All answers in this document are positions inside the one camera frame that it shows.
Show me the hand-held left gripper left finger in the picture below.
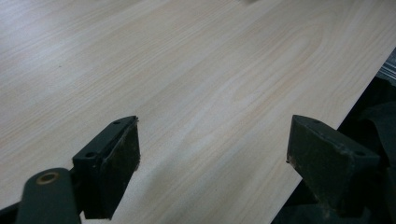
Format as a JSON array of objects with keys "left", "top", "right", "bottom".
[{"left": 72, "top": 115, "right": 141, "bottom": 220}]

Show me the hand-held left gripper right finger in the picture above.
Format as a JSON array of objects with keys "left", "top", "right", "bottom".
[{"left": 286, "top": 114, "right": 382, "bottom": 218}]

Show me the metal floor rail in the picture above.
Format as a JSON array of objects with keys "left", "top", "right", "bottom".
[{"left": 375, "top": 47, "right": 396, "bottom": 79}]

